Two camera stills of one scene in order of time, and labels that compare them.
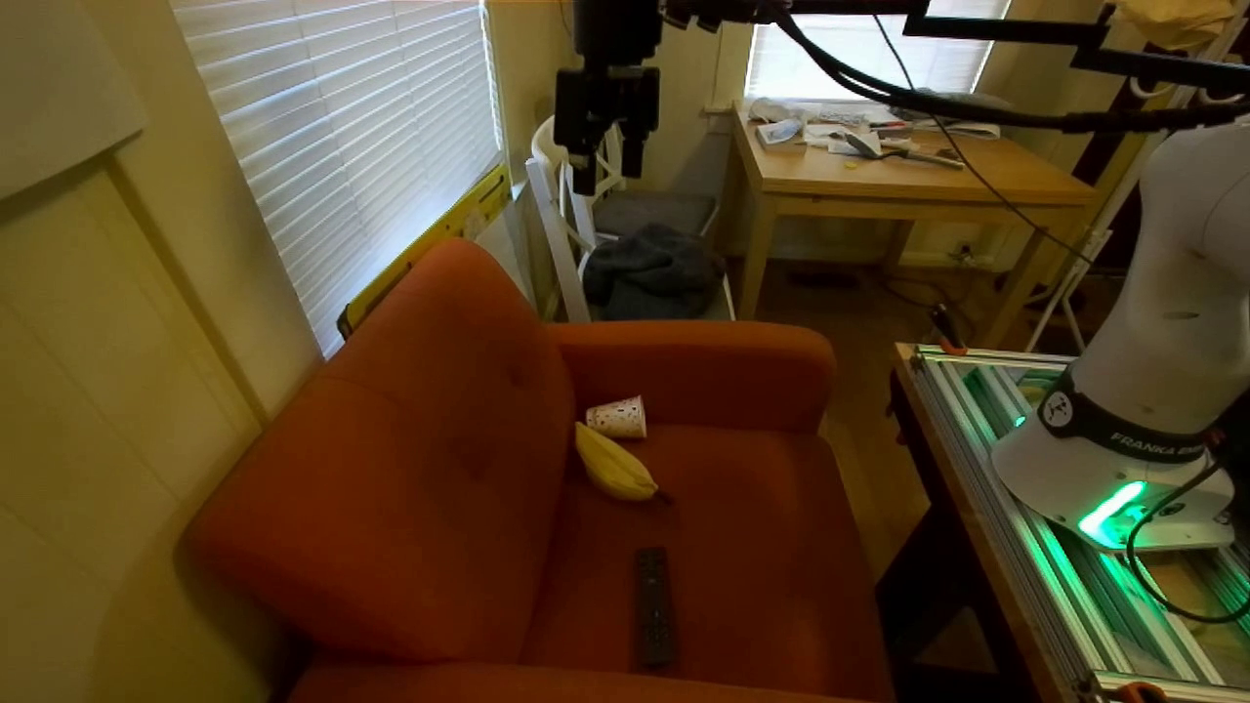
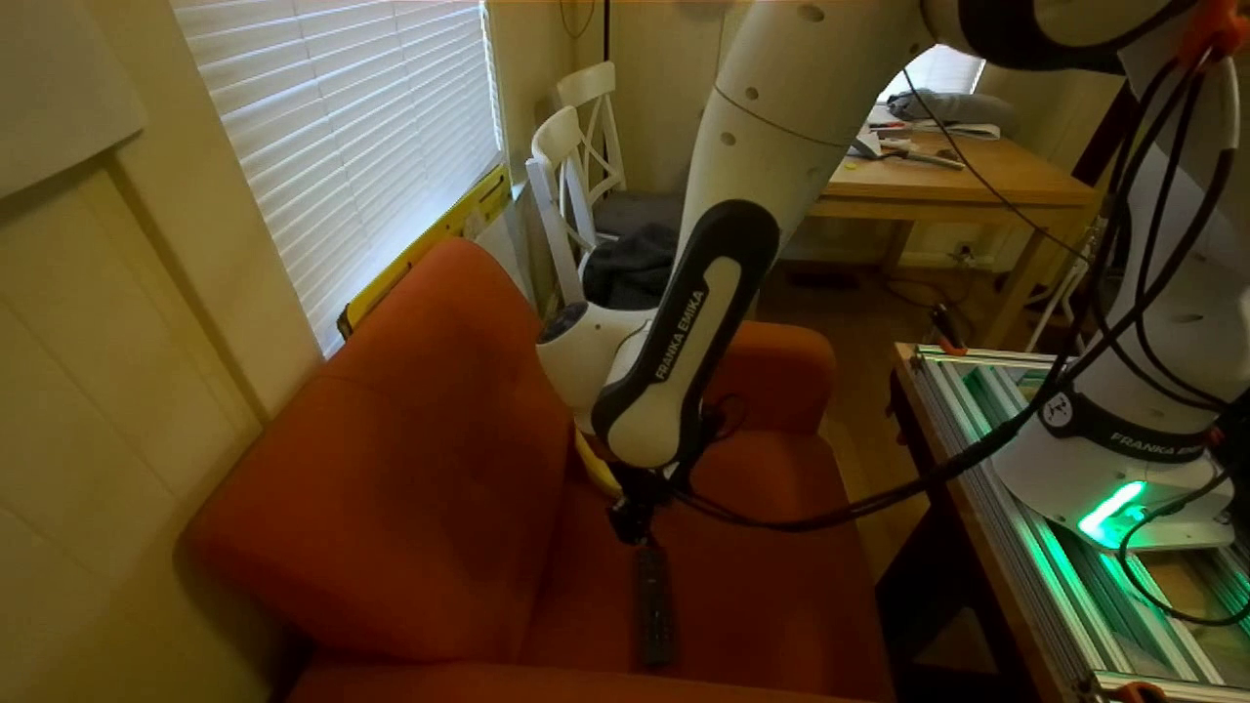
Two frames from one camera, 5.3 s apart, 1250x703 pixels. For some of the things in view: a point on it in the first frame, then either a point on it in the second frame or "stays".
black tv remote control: x=654 y=607 stays
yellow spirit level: x=478 y=207 stays
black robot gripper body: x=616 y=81 -> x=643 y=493
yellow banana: x=616 y=463 stays
